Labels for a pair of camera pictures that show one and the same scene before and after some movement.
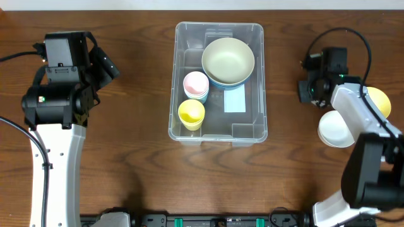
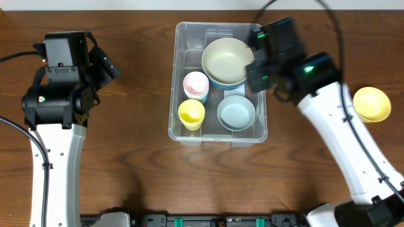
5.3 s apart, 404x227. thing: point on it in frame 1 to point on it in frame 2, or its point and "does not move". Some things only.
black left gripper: [108, 74] does not move
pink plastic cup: [196, 82] does not move
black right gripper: [303, 92] to [254, 72]
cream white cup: [196, 96] does not move
